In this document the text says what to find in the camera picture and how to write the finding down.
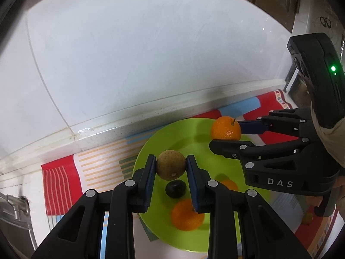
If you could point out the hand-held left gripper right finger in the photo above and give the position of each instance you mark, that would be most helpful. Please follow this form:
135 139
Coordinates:
192 183

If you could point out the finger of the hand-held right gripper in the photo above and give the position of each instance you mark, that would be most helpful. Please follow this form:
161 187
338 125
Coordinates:
253 127
237 148

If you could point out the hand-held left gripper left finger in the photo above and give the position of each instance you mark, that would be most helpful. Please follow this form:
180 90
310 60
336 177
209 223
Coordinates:
149 183

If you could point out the dark plum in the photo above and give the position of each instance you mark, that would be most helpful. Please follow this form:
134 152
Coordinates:
175 189

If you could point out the large orange with stem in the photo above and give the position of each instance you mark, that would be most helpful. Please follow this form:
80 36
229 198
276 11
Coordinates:
225 128

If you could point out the brown round fruit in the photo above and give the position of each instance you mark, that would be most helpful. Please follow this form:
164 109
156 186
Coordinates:
171 164

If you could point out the small orange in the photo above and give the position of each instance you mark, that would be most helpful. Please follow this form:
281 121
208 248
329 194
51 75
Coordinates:
229 185
186 217

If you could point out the green plate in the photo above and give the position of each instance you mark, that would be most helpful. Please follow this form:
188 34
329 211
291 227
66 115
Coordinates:
188 140

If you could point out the person's right hand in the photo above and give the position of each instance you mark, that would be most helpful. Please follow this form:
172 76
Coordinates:
331 143

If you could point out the green tangerine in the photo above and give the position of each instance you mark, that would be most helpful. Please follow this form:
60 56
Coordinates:
307 218

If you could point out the steel sink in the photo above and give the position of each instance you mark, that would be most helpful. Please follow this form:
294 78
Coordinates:
16 210

